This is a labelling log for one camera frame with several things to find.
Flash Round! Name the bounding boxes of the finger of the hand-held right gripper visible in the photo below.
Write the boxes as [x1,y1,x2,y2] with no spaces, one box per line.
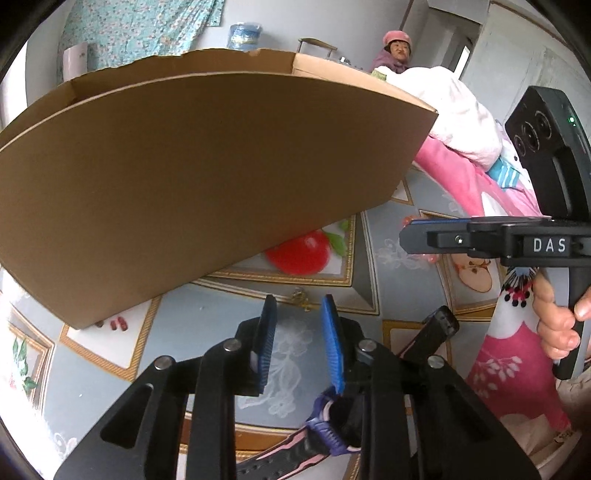
[399,224,472,256]
[409,217,472,227]

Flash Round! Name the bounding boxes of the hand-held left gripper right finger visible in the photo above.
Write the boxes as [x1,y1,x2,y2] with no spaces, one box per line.
[322,294,541,480]

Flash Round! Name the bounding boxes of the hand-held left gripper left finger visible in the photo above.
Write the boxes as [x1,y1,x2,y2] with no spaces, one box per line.
[53,294,278,480]

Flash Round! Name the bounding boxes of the orange pink bead bracelet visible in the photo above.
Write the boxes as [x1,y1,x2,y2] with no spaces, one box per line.
[401,215,441,266]

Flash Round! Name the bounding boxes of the purple black smartwatch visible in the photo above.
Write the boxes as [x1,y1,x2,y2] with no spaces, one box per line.
[238,305,460,480]

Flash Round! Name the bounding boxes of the brown cardboard box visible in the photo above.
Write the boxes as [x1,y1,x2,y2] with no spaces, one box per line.
[0,48,439,330]

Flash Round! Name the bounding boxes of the person's right hand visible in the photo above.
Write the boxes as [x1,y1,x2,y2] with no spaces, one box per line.
[532,271,591,361]

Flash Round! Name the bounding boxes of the blue striped cloth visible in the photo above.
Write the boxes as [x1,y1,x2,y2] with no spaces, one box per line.
[487,157,525,190]

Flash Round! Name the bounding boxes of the pink floral blanket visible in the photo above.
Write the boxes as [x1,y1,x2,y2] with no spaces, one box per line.
[411,134,583,435]

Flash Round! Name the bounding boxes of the fruit print tablecloth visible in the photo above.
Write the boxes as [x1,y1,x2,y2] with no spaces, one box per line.
[0,171,555,480]

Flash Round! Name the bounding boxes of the white fleece blanket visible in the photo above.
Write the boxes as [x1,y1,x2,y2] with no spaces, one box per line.
[372,66,504,169]

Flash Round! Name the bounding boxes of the wooden chair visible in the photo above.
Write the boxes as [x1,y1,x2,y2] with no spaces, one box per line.
[297,38,339,60]

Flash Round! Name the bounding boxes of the teal floral curtain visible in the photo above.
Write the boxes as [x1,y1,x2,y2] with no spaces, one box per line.
[58,0,227,75]

